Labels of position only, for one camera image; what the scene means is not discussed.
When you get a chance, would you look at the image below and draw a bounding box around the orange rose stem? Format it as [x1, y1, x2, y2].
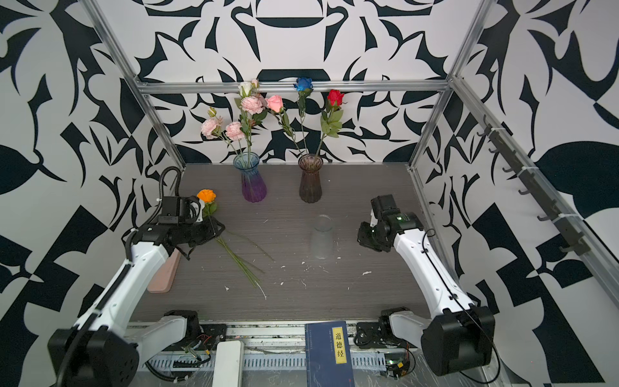
[197, 190, 275, 265]

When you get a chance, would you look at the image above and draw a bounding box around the clear glass vase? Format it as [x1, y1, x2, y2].
[310, 214, 334, 260]

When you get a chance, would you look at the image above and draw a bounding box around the purple blue glass vase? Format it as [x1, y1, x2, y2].
[233, 152, 268, 203]

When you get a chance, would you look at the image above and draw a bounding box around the dark maroon glass vase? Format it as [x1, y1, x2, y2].
[298, 154, 323, 203]

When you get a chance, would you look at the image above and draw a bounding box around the twin pink peony stem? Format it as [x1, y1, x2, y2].
[201, 107, 245, 155]

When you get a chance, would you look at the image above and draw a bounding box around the red rose stem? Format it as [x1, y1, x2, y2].
[315, 90, 344, 156]

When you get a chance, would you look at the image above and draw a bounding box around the white rose stem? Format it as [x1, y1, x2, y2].
[239, 79, 260, 98]

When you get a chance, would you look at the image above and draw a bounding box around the pink rose stem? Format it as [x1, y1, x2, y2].
[266, 95, 302, 158]

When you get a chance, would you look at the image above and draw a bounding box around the blue rose stem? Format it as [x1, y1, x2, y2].
[294, 77, 314, 153]

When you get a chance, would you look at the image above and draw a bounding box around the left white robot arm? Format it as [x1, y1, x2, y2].
[48, 195, 225, 386]

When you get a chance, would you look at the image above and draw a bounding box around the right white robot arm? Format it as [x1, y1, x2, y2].
[357, 194, 501, 377]

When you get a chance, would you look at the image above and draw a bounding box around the pink object at table edge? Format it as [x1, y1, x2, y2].
[147, 249, 182, 293]

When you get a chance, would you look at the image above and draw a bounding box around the white power adapter box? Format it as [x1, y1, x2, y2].
[212, 340, 245, 387]

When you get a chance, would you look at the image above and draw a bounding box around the blue book yellow label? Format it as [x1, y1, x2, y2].
[305, 321, 355, 387]

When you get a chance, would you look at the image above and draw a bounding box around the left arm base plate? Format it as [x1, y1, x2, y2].
[190, 323, 228, 351]

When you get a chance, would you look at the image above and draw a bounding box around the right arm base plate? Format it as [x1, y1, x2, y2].
[353, 322, 403, 349]

